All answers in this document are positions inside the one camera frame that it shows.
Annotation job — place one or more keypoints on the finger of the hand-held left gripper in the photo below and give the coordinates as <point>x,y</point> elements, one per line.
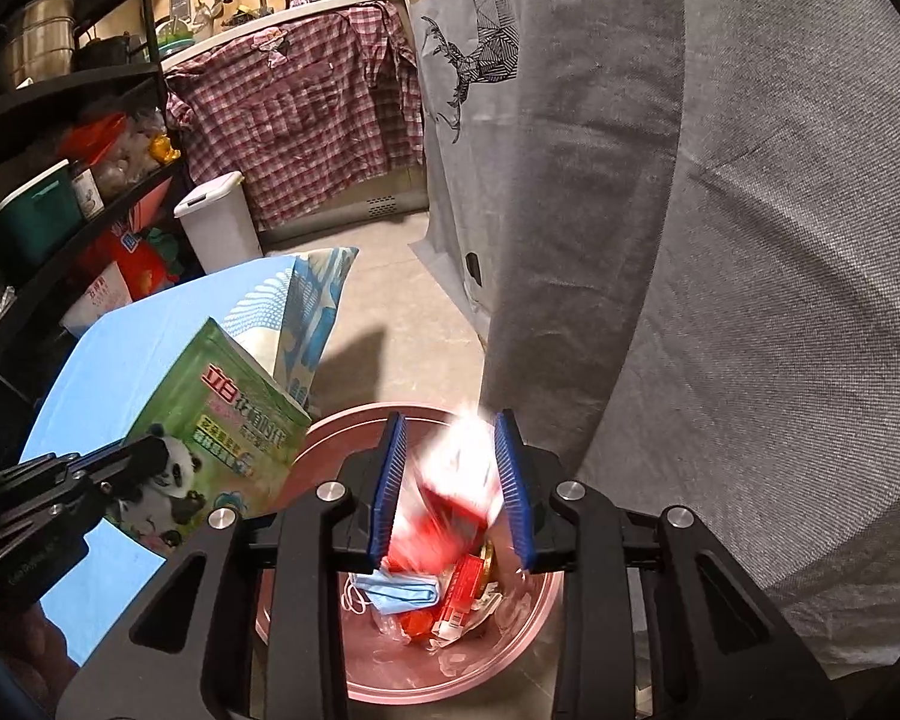
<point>124,465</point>

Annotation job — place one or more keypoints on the grey curtain cloth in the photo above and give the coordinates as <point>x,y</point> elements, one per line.
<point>720,277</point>

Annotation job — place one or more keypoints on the red plaid shirt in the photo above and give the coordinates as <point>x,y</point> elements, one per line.
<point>300,112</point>

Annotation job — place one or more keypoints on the white label jar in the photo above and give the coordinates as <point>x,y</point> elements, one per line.
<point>88,199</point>

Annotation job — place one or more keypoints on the red and white wrapper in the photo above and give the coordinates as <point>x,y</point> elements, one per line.
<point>450,480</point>

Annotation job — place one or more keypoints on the steel cooking pot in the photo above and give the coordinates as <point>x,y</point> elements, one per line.
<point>37,37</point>

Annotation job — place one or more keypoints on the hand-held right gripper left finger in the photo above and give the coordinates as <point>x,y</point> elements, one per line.
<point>390,499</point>

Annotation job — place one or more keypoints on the yellow packet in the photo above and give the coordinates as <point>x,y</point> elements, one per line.
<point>163,148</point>

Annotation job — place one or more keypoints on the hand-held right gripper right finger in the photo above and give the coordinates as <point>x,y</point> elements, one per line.
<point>511,499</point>

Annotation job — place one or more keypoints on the red cardboard box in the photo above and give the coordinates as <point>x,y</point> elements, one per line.
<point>461,594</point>

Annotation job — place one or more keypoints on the green panda print pouch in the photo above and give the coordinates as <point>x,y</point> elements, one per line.
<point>217,405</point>

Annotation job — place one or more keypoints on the white pedal bin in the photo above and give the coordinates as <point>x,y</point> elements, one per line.
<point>217,225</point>

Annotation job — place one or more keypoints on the red plastic bag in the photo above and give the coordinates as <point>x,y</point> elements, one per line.
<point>416,624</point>

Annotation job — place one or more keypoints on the person's left hand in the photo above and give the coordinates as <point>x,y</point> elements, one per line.
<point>22,649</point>

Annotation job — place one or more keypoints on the green storage box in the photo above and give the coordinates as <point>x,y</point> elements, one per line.
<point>37,217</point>

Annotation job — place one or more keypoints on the pink plastic bin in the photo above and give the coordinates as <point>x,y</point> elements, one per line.
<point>450,679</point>

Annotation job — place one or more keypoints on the orange plastic bag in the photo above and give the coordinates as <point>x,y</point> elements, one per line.
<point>139,262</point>

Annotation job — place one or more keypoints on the black shelf rack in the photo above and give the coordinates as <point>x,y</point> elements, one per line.
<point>67,86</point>

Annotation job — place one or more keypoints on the deer print cloth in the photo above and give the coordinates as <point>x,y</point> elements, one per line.
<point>450,187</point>

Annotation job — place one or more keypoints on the blue face mask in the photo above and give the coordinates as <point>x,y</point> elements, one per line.
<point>397,591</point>

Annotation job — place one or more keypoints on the white plastic bag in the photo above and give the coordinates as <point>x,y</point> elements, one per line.
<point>97,300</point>

